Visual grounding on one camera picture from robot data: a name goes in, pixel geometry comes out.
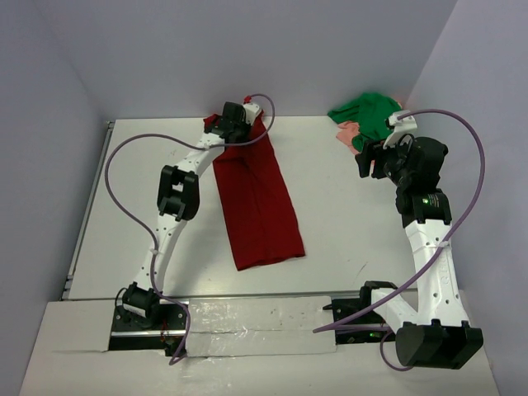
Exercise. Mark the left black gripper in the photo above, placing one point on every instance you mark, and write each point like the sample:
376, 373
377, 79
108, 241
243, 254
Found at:
247, 128

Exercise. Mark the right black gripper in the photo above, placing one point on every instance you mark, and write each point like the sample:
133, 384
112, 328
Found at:
372, 150

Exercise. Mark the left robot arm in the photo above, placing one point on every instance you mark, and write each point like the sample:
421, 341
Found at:
178, 201

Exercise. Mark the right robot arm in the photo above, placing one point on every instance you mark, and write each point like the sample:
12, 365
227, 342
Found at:
437, 333

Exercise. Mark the pink t-shirt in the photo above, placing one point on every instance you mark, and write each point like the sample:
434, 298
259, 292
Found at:
347, 131

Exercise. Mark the green t-shirt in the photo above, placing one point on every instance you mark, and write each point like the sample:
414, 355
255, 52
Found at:
370, 110

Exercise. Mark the silver taped cover panel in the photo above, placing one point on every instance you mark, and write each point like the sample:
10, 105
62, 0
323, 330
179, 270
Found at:
259, 327

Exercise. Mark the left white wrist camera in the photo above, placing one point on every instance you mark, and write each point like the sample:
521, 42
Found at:
252, 110

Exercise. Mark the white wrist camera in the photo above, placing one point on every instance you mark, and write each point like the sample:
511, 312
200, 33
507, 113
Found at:
400, 123
252, 110

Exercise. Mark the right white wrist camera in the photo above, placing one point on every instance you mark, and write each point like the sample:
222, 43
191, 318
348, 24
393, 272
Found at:
400, 123

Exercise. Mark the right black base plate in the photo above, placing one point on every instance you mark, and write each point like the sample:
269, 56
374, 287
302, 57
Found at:
367, 329

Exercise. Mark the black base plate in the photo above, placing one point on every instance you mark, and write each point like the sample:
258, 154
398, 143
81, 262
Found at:
367, 329
130, 332

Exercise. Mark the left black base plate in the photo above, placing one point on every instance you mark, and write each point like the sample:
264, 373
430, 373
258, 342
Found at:
130, 332

